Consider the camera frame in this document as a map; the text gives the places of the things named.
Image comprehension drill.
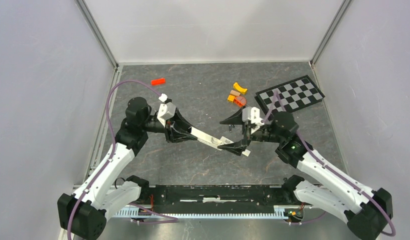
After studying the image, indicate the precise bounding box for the white stick remote cover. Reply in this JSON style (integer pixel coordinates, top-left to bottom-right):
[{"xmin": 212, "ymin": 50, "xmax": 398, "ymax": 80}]
[{"xmin": 220, "ymin": 136, "xmax": 251, "ymax": 157}]

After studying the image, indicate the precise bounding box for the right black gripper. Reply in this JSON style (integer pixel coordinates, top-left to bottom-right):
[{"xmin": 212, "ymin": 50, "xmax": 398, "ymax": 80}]
[{"xmin": 217, "ymin": 105, "xmax": 283, "ymax": 156}]

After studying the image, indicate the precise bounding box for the aluminium frame post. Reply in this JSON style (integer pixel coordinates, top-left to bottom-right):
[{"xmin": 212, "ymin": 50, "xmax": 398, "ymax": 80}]
[
  {"xmin": 309, "ymin": 0, "xmax": 353, "ymax": 68},
  {"xmin": 75, "ymin": 0, "xmax": 119, "ymax": 69}
]

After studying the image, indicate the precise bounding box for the orange semicircle block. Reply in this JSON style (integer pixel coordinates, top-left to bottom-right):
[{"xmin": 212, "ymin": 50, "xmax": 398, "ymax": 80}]
[{"xmin": 233, "ymin": 95, "xmax": 247, "ymax": 107}]

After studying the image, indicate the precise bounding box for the grey slotted cable duct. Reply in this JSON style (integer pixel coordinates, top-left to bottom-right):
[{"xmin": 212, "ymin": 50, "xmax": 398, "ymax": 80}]
[{"xmin": 113, "ymin": 206, "xmax": 288, "ymax": 220}]

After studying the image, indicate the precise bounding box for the yellow curved block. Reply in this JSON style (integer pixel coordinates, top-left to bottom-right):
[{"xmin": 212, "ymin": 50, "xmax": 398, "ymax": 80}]
[{"xmin": 233, "ymin": 82, "xmax": 248, "ymax": 95}]

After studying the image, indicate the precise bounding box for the tan small block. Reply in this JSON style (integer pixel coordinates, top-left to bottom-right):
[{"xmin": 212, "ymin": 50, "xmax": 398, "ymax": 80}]
[{"xmin": 230, "ymin": 90, "xmax": 241, "ymax": 97}]

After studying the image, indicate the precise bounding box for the red rectangular block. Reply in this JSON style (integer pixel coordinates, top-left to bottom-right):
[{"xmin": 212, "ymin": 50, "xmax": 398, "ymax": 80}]
[{"xmin": 150, "ymin": 78, "xmax": 166, "ymax": 86}]

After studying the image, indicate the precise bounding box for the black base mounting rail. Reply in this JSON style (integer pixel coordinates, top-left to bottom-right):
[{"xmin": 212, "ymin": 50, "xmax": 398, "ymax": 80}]
[{"xmin": 134, "ymin": 184, "xmax": 301, "ymax": 214}]

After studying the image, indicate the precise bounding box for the yellow small block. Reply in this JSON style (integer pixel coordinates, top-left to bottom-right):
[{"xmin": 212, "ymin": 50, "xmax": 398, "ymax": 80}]
[{"xmin": 227, "ymin": 94, "xmax": 236, "ymax": 103}]

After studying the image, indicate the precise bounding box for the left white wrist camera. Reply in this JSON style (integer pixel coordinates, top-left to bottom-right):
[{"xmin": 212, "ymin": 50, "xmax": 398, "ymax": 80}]
[{"xmin": 156, "ymin": 93, "xmax": 177, "ymax": 128}]

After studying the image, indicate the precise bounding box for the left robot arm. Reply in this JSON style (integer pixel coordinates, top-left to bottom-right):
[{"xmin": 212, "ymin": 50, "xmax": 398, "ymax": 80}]
[{"xmin": 57, "ymin": 97, "xmax": 198, "ymax": 240}]

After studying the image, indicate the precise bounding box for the white and black stick remote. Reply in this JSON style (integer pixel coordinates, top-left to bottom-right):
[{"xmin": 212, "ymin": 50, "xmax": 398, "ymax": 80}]
[{"xmin": 190, "ymin": 127, "xmax": 223, "ymax": 151}]

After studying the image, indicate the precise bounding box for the black white checkerboard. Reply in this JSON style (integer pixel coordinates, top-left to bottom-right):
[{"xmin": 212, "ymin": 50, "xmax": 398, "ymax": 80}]
[{"xmin": 254, "ymin": 75, "xmax": 325, "ymax": 121}]

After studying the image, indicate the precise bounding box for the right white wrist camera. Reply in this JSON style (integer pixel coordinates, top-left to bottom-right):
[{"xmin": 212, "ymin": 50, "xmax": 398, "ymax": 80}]
[{"xmin": 241, "ymin": 106, "xmax": 264, "ymax": 133}]

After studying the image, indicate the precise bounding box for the left aluminium frame post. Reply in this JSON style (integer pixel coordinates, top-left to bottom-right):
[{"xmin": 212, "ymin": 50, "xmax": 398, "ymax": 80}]
[{"xmin": 75, "ymin": 0, "xmax": 119, "ymax": 69}]

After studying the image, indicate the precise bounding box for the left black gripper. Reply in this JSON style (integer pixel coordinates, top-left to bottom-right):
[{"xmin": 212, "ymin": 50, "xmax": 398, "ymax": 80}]
[{"xmin": 141, "ymin": 107, "xmax": 198, "ymax": 143}]

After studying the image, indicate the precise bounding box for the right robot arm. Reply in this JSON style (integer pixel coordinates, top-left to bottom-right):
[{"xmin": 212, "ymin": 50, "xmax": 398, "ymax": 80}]
[{"xmin": 218, "ymin": 107, "xmax": 396, "ymax": 240}]

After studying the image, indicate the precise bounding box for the right aluminium frame post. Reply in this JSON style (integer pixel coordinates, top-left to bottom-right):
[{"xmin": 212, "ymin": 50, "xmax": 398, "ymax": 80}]
[{"xmin": 309, "ymin": 0, "xmax": 353, "ymax": 68}]

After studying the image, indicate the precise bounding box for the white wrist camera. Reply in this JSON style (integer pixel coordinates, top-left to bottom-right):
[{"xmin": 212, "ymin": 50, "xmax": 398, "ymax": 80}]
[
  {"xmin": 241, "ymin": 106, "xmax": 264, "ymax": 133},
  {"xmin": 156, "ymin": 93, "xmax": 177, "ymax": 128}
]

